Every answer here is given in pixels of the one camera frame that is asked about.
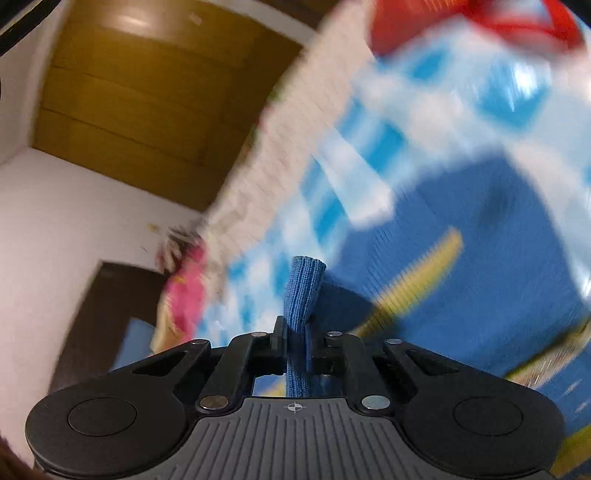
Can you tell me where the wooden wardrobe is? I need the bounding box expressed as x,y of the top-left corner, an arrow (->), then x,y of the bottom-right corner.
30,0 -> 306,214

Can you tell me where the blue white checkered sheet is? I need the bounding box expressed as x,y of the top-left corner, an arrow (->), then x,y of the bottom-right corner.
191,9 -> 591,435

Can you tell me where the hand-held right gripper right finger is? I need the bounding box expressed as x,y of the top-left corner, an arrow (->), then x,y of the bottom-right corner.
305,323 -> 462,413

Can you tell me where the blue knit sweater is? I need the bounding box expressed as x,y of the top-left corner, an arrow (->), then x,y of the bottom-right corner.
283,154 -> 591,400

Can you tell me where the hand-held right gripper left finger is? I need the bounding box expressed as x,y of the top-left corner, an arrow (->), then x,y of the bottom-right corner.
130,316 -> 289,413

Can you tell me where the red bag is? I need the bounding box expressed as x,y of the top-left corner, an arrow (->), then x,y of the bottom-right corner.
369,0 -> 586,57

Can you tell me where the pink cloth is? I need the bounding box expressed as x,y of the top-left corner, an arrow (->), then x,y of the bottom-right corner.
151,233 -> 209,354

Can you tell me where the white floral bedsheet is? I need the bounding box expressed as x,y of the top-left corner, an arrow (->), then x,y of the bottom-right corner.
201,0 -> 377,278

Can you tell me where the dark brown door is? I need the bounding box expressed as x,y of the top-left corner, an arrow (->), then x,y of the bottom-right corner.
48,260 -> 168,402

